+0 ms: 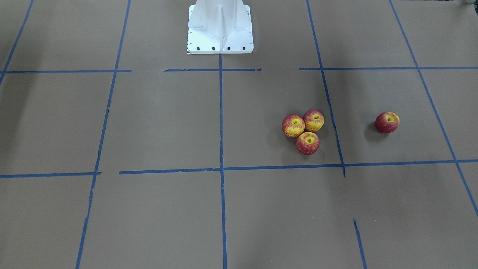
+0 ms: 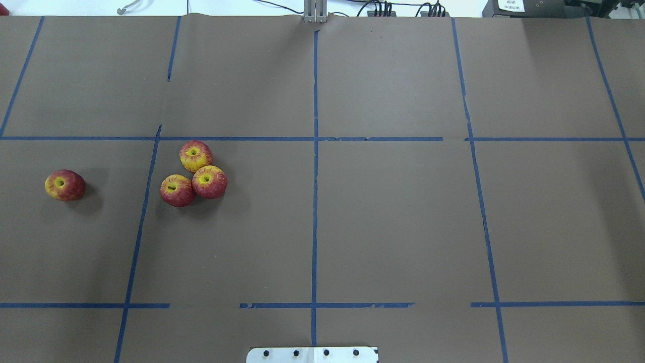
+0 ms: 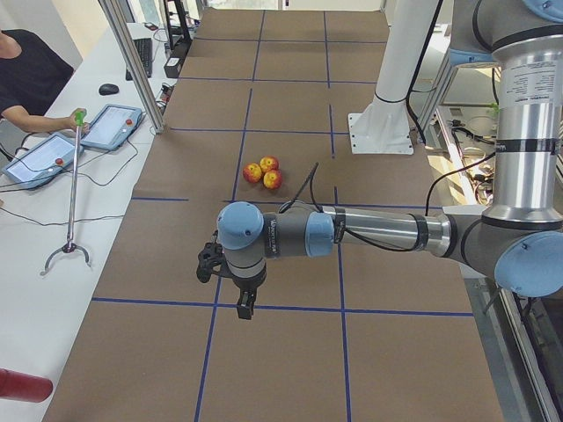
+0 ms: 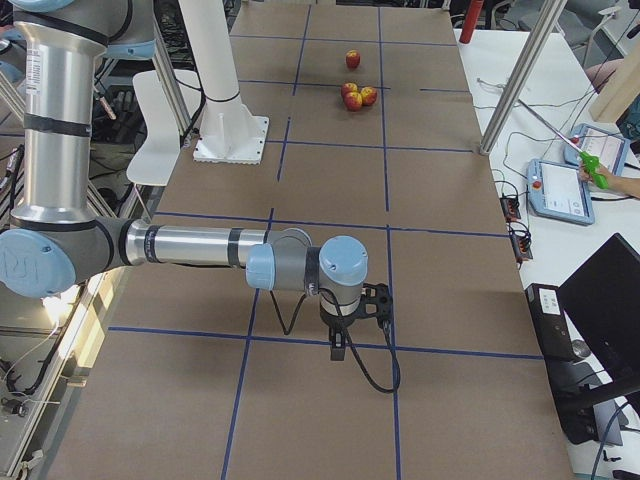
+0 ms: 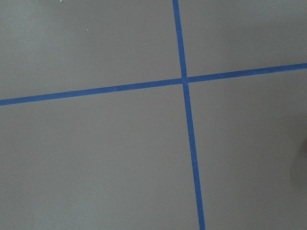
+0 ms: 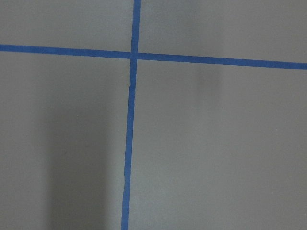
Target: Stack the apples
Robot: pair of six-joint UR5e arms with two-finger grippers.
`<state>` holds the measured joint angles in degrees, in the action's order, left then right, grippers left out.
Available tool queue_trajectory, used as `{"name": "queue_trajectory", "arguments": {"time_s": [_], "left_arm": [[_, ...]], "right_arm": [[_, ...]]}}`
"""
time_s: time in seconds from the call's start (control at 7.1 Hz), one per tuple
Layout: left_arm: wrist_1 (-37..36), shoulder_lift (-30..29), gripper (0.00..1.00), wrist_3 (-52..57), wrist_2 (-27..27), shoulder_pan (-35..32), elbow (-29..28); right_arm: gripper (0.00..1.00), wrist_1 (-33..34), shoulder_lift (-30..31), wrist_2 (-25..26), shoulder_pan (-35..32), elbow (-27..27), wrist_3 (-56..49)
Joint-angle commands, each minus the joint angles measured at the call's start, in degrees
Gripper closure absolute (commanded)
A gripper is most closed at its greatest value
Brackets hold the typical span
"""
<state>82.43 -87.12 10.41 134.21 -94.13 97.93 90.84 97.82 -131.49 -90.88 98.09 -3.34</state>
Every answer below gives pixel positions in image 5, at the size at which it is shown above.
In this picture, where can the blue tape grid lines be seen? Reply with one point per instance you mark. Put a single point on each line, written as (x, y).
(184, 81)

